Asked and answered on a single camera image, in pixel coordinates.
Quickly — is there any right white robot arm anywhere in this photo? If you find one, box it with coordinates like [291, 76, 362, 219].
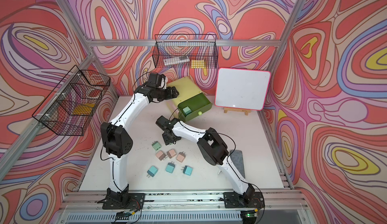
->
[156, 116, 255, 207]

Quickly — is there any yellow green drawer cabinet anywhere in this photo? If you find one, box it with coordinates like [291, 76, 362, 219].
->
[167, 77, 213, 122]

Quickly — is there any back black wire basket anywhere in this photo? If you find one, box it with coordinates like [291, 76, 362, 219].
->
[152, 33, 218, 69]

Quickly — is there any teal plug one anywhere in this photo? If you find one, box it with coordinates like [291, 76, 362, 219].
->
[147, 166, 158, 178]

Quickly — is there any black wire basket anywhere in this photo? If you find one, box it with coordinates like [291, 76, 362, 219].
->
[152, 33, 218, 69]
[32, 66, 111, 136]

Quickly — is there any wooden easel stand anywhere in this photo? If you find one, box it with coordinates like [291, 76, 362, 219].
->
[223, 107, 251, 116]

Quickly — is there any left black wire basket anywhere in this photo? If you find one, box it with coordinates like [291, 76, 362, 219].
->
[32, 66, 111, 136]

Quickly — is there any pink plug three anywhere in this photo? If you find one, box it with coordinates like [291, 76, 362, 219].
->
[176, 152, 186, 163]

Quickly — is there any teal plug three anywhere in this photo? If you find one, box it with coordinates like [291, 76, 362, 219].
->
[182, 166, 193, 176]

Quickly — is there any yellow sponge in back basket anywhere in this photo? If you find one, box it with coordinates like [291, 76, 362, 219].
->
[190, 60, 206, 69]

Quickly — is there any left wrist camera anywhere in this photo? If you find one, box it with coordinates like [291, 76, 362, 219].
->
[147, 72, 166, 89]

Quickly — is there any pink plug one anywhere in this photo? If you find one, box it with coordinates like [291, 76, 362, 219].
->
[155, 150, 166, 161]

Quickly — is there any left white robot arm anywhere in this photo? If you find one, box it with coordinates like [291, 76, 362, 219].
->
[100, 82, 179, 194]

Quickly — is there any grey felt eraser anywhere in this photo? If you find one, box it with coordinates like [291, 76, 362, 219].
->
[230, 150, 246, 178]

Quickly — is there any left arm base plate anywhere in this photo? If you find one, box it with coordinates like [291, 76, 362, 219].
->
[102, 192, 145, 210]

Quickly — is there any yellow item in left basket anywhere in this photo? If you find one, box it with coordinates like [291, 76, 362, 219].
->
[72, 103, 95, 116]

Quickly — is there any green plug three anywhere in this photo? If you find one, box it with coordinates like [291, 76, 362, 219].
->
[152, 141, 162, 151]

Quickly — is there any pink framed whiteboard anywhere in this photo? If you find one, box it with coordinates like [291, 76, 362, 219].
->
[215, 68, 272, 111]

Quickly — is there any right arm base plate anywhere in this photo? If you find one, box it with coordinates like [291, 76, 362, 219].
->
[222, 191, 265, 210]

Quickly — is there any pink plug two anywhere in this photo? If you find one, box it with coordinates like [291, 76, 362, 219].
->
[167, 149, 177, 159]

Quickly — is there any grey box in back basket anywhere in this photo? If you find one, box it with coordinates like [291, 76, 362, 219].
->
[163, 56, 190, 66]

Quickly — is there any green plug two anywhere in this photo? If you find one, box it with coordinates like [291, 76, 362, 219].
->
[182, 106, 192, 116]

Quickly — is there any green top drawer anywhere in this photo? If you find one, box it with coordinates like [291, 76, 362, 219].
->
[177, 93, 213, 122]

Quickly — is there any teal plug two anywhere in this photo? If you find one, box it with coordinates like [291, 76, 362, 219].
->
[165, 162, 175, 174]

